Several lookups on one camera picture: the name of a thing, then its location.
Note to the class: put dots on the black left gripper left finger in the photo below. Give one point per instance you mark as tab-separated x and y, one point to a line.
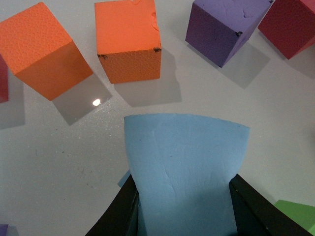
121	217

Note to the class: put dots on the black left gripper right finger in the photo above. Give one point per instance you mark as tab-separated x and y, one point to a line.
256	216

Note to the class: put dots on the light blue foam cube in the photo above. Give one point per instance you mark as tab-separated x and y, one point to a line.
182	166

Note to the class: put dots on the green foam cube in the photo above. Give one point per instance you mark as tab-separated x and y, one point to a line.
303	215

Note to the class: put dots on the left purple foam cube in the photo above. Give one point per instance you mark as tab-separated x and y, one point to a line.
3	229

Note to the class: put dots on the right orange foam cube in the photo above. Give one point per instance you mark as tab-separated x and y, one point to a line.
128	40

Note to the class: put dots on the orange foam cube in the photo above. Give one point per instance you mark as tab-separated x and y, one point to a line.
40	52
128	40

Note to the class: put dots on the left orange foam cube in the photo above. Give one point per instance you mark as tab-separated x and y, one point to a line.
40	52

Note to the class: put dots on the notched purple foam cube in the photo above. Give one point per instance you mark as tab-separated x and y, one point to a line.
219	28

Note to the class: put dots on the pinkish red foam cube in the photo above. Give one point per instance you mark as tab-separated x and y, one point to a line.
4	91

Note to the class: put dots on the dark red foam cube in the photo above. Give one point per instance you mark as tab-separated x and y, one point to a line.
289	26

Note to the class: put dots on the pink plastic bin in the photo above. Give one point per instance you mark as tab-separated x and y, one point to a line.
309	5

